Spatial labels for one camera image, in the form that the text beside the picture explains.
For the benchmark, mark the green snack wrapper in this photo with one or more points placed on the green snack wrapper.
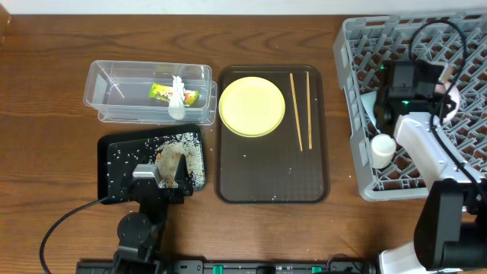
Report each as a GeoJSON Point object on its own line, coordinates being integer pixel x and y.
{"type": "Point", "coordinates": [165, 93]}

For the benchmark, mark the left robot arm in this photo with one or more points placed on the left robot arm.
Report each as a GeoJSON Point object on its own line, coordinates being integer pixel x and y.
{"type": "Point", "coordinates": [140, 232]}

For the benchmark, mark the wooden chopstick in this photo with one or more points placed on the wooden chopstick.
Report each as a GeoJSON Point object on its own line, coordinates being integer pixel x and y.
{"type": "Point", "coordinates": [296, 113]}
{"type": "Point", "coordinates": [309, 122]}

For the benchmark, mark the black waste tray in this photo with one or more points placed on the black waste tray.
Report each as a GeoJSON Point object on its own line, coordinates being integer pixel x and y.
{"type": "Point", "coordinates": [112, 196]}

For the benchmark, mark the spilled rice pile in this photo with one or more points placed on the spilled rice pile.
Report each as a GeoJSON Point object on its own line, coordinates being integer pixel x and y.
{"type": "Point", "coordinates": [162, 150]}

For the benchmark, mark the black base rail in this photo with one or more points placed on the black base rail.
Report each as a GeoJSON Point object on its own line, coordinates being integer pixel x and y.
{"type": "Point", "coordinates": [344, 266]}

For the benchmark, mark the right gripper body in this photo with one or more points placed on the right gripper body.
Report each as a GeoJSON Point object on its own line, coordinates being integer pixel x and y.
{"type": "Point", "coordinates": [383, 112]}

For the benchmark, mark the yellow plate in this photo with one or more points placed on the yellow plate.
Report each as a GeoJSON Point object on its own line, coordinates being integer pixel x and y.
{"type": "Point", "coordinates": [251, 107]}

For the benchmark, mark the white napkin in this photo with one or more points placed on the white napkin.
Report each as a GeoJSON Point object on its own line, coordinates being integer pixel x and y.
{"type": "Point", "coordinates": [176, 107]}

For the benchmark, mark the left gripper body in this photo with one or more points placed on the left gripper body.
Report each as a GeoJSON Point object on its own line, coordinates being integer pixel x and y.
{"type": "Point", "coordinates": [160, 187]}

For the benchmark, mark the grey dishwasher rack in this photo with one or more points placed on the grey dishwasher rack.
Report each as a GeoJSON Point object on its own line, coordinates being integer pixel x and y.
{"type": "Point", "coordinates": [361, 48]}

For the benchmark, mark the light blue bowl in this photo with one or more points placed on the light blue bowl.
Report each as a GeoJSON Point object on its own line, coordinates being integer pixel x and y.
{"type": "Point", "coordinates": [368, 101]}

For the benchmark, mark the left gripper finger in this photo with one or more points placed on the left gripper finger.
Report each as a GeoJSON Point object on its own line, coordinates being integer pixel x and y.
{"type": "Point", "coordinates": [127, 174]}
{"type": "Point", "coordinates": [181, 177]}

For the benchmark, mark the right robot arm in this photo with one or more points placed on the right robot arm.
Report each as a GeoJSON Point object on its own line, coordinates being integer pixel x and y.
{"type": "Point", "coordinates": [413, 100]}

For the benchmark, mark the clear plastic bin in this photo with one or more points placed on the clear plastic bin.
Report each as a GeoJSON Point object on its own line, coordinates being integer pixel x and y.
{"type": "Point", "coordinates": [119, 91]}

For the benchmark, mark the white cup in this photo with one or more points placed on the white cup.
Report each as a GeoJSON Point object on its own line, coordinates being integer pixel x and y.
{"type": "Point", "coordinates": [383, 148]}

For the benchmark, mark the pink bowl with rice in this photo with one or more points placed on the pink bowl with rice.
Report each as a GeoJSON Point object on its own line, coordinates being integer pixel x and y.
{"type": "Point", "coordinates": [453, 100]}

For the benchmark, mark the dark brown serving tray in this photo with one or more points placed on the dark brown serving tray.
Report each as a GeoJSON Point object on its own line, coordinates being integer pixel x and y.
{"type": "Point", "coordinates": [271, 168]}

